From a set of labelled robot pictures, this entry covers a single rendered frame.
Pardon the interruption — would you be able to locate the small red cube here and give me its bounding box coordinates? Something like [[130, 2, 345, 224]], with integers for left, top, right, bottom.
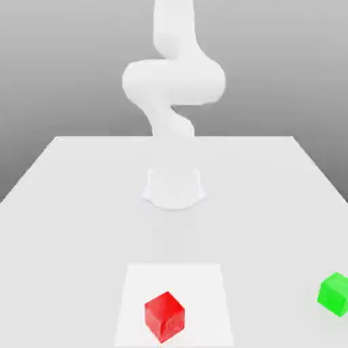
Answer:
[[144, 291, 186, 344]]

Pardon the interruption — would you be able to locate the small green cube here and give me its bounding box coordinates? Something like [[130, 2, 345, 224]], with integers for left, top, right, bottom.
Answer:
[[316, 271, 348, 318]]

